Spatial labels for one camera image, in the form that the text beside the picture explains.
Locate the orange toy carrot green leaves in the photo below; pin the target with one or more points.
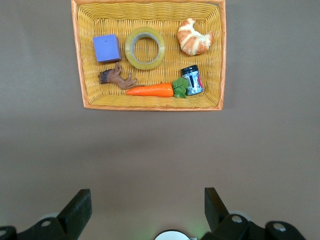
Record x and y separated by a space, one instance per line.
155 90

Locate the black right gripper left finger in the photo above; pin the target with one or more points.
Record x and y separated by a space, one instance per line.
75 215

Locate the yellowish clear packing tape roll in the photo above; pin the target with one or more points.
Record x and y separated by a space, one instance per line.
130 51

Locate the toy croissant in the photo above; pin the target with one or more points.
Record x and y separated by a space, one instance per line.
192 41

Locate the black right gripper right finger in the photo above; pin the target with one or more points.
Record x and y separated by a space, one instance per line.
217 217

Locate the yellow wicker basket orange rim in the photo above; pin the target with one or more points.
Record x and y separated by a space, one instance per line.
112 100

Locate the brown toy animal figure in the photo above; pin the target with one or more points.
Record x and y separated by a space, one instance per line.
117 78

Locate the purple foam block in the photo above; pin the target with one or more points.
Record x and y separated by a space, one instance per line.
106 48

